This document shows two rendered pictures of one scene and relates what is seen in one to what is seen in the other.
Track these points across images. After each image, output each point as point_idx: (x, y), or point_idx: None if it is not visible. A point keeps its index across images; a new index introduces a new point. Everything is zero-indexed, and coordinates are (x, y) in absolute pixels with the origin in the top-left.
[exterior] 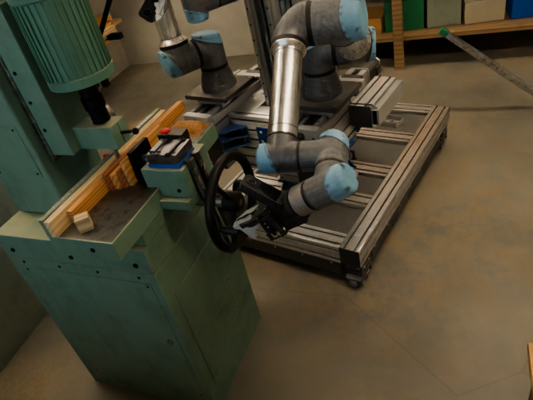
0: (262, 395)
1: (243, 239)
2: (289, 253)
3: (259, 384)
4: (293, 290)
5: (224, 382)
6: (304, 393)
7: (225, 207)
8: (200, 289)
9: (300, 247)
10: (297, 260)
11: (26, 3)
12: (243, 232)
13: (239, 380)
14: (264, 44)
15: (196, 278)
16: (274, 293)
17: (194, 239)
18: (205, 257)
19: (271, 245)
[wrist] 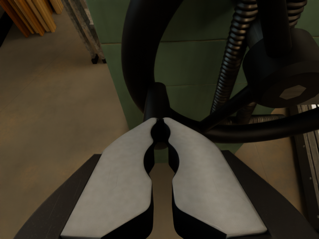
0: (161, 190)
1: (224, 140)
2: (304, 163)
3: (169, 185)
4: (268, 179)
5: (157, 159)
6: (172, 227)
7: (247, 63)
8: (174, 108)
9: (317, 175)
10: (301, 172)
11: None
12: (240, 131)
13: (168, 167)
14: None
15: (176, 98)
16: (257, 162)
17: (210, 64)
18: (207, 93)
19: (303, 142)
